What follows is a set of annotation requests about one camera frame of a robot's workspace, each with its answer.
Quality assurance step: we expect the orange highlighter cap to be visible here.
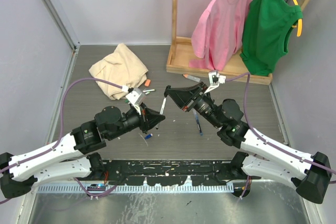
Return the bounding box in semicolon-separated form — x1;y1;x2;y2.
144;79;151;87

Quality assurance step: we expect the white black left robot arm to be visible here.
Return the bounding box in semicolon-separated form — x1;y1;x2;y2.
1;104;165;199

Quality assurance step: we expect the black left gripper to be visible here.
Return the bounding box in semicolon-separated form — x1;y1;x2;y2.
107;102;164;141

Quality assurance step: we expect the black pen cap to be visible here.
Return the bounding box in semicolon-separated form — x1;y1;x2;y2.
164;86;171;98

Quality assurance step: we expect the beige cloth bag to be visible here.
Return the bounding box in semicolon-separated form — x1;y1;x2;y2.
89;44;148;88

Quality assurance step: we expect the grey highlighter orange tip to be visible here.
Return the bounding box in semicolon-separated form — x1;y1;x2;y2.
183;74;201;82

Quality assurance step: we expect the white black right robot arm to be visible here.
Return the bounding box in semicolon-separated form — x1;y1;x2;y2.
164;82;332;204

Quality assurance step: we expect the blue transparent gel pen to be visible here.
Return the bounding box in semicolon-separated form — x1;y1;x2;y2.
192;109;203;136

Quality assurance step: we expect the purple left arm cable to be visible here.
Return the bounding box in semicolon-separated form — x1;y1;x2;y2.
0;78;132;204

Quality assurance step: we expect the aluminium frame rail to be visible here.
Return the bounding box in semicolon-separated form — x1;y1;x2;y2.
25;0;81;51

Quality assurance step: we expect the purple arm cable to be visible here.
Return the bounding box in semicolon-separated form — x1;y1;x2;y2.
0;78;132;204
225;72;336;198

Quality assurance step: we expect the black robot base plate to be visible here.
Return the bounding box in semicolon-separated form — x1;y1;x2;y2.
85;160;247;186

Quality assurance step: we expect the pink t-shirt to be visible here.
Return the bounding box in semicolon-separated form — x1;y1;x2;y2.
188;0;252;70

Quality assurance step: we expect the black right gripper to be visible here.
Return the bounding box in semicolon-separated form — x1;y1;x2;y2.
166;81;223;129

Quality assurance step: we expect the green tank top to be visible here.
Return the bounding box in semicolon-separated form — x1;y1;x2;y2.
240;0;303;76

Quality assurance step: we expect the small blue pen cap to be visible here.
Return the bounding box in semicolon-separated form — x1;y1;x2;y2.
144;134;153;140

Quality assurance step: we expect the wooden clothes rack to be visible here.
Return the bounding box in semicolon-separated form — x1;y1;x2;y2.
166;0;310;88

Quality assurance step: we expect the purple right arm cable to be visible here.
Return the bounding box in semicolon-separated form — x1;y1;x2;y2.
225;72;336;198

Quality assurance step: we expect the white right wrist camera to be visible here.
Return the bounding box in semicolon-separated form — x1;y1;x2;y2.
205;70;226;93

